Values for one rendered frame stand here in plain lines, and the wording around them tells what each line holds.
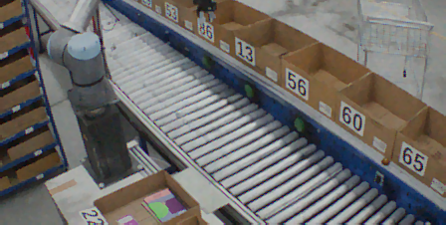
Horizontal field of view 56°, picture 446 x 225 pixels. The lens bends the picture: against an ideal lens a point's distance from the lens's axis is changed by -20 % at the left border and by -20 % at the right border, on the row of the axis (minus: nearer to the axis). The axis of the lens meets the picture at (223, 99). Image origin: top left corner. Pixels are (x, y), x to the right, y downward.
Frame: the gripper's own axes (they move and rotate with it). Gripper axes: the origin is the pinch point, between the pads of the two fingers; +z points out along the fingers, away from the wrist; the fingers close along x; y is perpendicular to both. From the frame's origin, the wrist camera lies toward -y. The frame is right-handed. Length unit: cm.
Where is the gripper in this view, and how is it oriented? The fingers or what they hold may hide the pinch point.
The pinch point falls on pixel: (205, 21)
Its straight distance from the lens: 287.1
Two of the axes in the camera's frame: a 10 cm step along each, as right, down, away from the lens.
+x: 8.1, -3.7, 4.5
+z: 0.7, 8.3, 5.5
